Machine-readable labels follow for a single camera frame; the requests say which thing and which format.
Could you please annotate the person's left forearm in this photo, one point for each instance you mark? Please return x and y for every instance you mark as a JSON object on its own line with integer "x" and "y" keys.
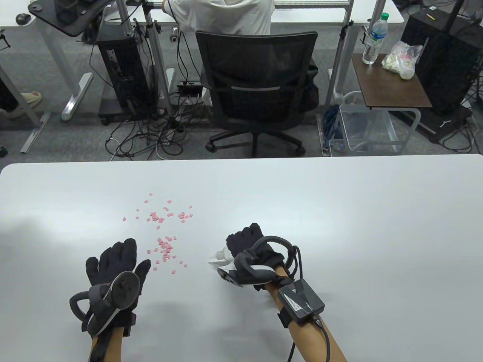
{"x": 113, "y": 347}

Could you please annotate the white desk with metal legs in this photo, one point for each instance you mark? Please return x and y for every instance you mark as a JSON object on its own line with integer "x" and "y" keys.
{"x": 7, "y": 11}

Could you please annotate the black computer tower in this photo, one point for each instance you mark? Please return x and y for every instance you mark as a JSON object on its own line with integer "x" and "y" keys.
{"x": 120, "y": 71}

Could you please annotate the clear plastic bin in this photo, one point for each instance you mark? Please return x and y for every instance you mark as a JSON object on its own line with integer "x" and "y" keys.
{"x": 358, "y": 128}

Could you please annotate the pile of pink paper scraps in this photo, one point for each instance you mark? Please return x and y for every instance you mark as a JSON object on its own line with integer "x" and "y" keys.
{"x": 165, "y": 247}

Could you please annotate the person's right hand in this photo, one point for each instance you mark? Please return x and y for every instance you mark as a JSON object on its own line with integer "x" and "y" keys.
{"x": 245, "y": 239}

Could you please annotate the black computer mouse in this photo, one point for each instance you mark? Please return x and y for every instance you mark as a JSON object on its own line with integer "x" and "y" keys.
{"x": 23, "y": 17}

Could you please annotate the person's left hand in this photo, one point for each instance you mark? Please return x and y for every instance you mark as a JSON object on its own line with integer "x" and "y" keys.
{"x": 117, "y": 260}

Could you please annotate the black mesh office chair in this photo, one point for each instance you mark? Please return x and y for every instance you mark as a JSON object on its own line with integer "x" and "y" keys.
{"x": 256, "y": 60}

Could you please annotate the plastic water bottle green cap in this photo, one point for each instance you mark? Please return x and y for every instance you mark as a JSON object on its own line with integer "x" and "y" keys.
{"x": 373, "y": 41}

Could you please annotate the person's right forearm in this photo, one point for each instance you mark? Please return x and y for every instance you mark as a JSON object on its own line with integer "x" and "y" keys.
{"x": 313, "y": 339}

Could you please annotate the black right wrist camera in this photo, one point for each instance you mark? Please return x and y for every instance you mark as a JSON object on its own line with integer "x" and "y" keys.
{"x": 300, "y": 298}

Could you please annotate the large black equipment case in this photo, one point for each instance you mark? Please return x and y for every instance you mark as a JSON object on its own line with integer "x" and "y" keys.
{"x": 441, "y": 49}

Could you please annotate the clear conical bottle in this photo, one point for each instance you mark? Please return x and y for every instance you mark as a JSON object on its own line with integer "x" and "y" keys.
{"x": 222, "y": 258}

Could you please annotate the black left hand tracker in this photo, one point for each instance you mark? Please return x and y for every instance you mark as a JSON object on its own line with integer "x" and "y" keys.
{"x": 126, "y": 286}

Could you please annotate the black desk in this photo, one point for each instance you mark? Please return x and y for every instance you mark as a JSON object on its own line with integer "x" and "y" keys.
{"x": 45, "y": 11}

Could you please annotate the brown side table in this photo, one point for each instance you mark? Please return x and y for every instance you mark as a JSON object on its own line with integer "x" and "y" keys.
{"x": 388, "y": 86}

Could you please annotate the black power strip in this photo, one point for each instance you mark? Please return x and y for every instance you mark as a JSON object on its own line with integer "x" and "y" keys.
{"x": 188, "y": 89}

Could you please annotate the black hand tracker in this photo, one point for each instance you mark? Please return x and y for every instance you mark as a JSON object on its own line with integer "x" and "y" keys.
{"x": 245, "y": 273}
{"x": 126, "y": 286}

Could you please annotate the clear plastic bag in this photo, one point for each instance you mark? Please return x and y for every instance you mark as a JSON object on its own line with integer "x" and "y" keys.
{"x": 400, "y": 58}

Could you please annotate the long white desk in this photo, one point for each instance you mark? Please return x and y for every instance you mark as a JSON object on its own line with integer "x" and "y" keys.
{"x": 320, "y": 15}

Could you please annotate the black right hand tracker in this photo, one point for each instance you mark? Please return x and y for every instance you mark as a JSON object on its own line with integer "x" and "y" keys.
{"x": 245, "y": 273}

